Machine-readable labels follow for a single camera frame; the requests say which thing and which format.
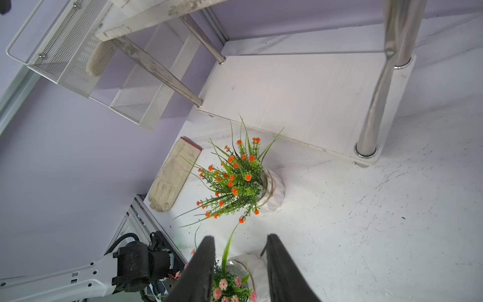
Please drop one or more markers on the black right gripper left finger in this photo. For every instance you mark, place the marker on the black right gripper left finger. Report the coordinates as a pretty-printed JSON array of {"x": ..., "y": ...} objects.
[{"x": 196, "y": 282}]

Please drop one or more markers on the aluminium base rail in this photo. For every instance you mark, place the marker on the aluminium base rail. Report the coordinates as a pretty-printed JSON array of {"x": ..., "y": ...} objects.
[{"x": 139, "y": 223}]

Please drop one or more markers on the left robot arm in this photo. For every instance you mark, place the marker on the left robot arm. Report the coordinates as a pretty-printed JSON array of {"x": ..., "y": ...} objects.
[{"x": 129, "y": 265}]

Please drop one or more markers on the aluminium frame rails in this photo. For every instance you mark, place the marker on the aluminium frame rails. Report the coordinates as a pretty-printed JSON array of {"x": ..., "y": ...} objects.
[{"x": 16, "y": 94}]

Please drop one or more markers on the white two-tier rack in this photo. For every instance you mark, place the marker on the white two-tier rack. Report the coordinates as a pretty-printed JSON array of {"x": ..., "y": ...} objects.
[{"x": 343, "y": 103}]

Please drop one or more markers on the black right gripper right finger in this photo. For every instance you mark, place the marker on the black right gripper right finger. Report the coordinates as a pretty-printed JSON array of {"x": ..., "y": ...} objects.
[{"x": 286, "y": 283}]

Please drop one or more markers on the orange flower plant white pot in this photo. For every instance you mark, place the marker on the orange flower plant white pot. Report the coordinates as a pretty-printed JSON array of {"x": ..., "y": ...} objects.
[{"x": 239, "y": 183}]

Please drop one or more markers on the beige glove in mesh shelf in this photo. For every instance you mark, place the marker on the beige glove in mesh shelf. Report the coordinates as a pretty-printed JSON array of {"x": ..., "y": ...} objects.
[{"x": 100, "y": 58}]

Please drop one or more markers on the white mesh wall shelf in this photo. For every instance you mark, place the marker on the white mesh wall shelf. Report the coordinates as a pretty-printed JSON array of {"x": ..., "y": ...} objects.
[{"x": 58, "y": 42}]

